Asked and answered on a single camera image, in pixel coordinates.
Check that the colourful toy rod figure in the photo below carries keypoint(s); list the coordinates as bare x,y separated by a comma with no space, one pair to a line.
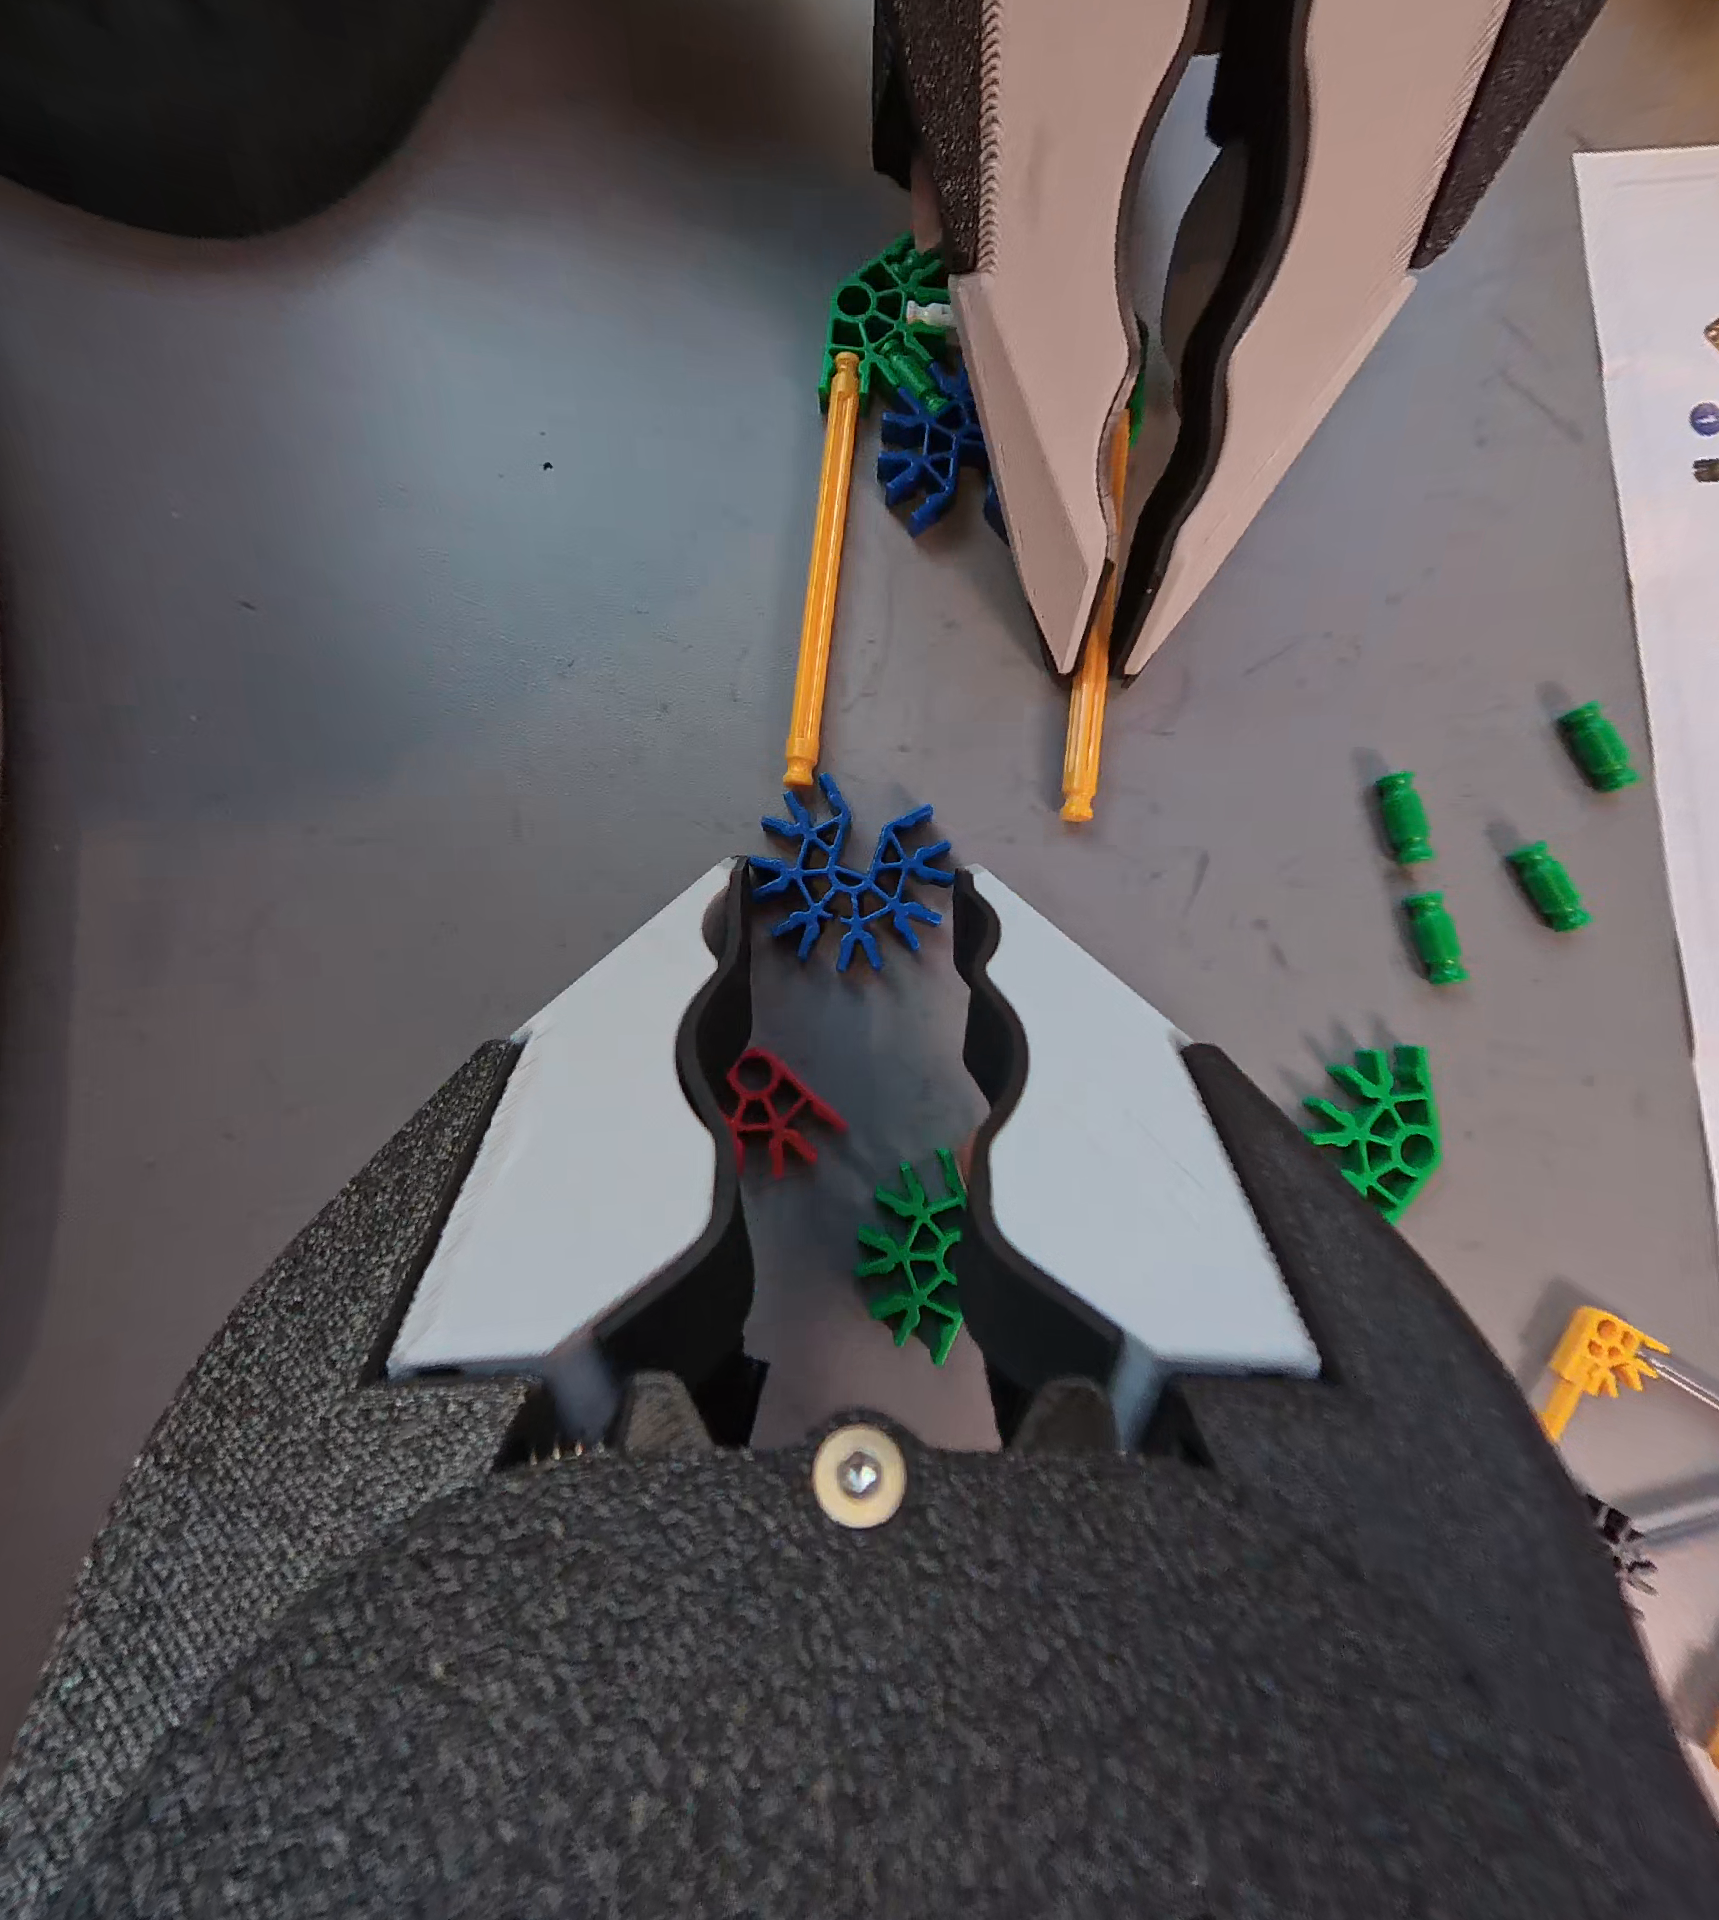
1594,1351

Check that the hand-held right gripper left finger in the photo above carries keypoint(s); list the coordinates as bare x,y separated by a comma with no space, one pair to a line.
574,1200

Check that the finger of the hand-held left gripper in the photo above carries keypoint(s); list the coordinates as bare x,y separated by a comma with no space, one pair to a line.
1354,181
1054,225

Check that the short green toy rod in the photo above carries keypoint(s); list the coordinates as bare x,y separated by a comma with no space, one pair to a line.
1598,747
920,383
1436,939
1404,819
1546,887

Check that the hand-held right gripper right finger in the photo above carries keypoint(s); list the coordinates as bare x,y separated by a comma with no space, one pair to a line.
1144,1200

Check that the grey desk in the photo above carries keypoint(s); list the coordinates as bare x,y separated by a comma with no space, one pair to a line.
349,600

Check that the red corner toy connector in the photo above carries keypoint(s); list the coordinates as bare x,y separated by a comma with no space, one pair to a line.
784,1118

